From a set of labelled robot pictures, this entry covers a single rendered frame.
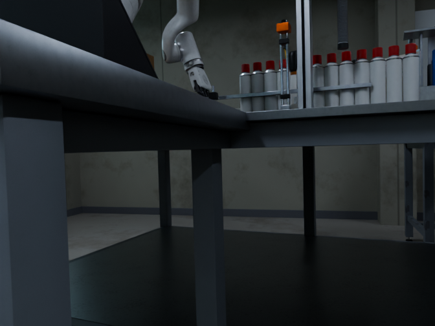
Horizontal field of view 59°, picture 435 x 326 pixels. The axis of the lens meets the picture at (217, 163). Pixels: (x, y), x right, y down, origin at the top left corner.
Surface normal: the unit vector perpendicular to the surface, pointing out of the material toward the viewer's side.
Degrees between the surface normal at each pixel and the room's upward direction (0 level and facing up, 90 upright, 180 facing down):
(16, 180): 90
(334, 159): 90
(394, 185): 90
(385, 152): 90
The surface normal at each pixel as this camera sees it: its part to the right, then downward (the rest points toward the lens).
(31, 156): 0.96, -0.02
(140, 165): -0.29, 0.04
